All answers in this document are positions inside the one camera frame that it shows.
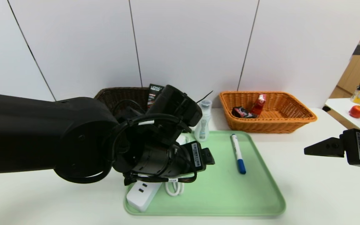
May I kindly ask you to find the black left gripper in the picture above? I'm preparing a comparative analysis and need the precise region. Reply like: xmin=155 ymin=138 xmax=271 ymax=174
xmin=171 ymin=141 xmax=215 ymax=176

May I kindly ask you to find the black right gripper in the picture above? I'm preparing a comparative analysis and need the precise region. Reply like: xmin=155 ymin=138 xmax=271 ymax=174
xmin=304 ymin=126 xmax=360 ymax=171

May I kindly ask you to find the white bottle with clear cap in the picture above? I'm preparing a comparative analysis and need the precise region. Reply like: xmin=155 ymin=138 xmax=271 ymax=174
xmin=194 ymin=100 xmax=212 ymax=142

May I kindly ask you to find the black pink chewing gum box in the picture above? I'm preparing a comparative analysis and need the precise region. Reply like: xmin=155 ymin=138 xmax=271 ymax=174
xmin=232 ymin=107 xmax=257 ymax=119

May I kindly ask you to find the red snack packet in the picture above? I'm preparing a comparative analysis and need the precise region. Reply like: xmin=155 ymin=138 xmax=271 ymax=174
xmin=250 ymin=93 xmax=267 ymax=117

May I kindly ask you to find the black cosmetic tube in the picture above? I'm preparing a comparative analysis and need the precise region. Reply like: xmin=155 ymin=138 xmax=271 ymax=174
xmin=147 ymin=83 xmax=165 ymax=108

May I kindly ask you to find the orange wicker basket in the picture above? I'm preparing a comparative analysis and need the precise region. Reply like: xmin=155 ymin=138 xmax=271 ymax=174
xmin=219 ymin=91 xmax=317 ymax=134

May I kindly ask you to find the dark brown wicker basket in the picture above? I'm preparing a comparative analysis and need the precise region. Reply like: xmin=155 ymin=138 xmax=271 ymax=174
xmin=94 ymin=87 xmax=152 ymax=108

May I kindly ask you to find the white marker with blue cap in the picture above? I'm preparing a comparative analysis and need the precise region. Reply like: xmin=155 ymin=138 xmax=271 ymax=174
xmin=230 ymin=134 xmax=247 ymax=174

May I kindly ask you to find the light green plastic tray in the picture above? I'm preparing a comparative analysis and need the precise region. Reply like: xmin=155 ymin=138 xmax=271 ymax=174
xmin=124 ymin=130 xmax=286 ymax=216

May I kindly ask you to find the white side table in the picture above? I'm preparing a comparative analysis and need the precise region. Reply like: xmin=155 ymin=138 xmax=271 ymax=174
xmin=324 ymin=98 xmax=360 ymax=132

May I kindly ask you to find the white power strip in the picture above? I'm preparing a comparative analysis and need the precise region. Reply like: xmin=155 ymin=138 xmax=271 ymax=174
xmin=127 ymin=134 xmax=188 ymax=212

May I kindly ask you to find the wooden cabinet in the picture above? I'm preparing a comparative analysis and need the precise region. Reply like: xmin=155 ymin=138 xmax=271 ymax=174
xmin=328 ymin=2 xmax=360 ymax=100

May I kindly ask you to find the white power strip cable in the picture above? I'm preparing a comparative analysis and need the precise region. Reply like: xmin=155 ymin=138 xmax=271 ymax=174
xmin=165 ymin=182 xmax=185 ymax=197

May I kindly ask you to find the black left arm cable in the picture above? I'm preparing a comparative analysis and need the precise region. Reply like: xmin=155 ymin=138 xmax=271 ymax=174
xmin=111 ymin=91 xmax=213 ymax=185

